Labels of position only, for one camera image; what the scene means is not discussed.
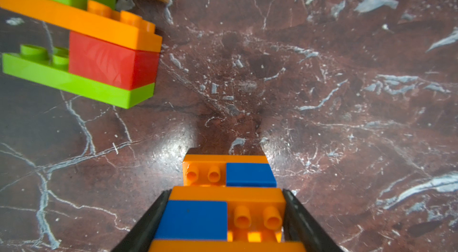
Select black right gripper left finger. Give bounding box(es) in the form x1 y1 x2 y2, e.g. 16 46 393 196
112 190 171 252

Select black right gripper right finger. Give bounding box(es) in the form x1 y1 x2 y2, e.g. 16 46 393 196
282 189 343 252

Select small orange lego brick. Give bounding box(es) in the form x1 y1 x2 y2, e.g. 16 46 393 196
169 186 286 242

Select blue lego brick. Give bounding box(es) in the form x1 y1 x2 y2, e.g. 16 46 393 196
155 200 228 241
226 163 277 188

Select orange lego brick front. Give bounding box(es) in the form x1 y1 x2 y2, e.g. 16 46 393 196
182 154 268 186

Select red lego brick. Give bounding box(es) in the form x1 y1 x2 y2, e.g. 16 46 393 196
69 31 160 90

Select long green lego brick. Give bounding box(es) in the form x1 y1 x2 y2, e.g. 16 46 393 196
2 44 155 109

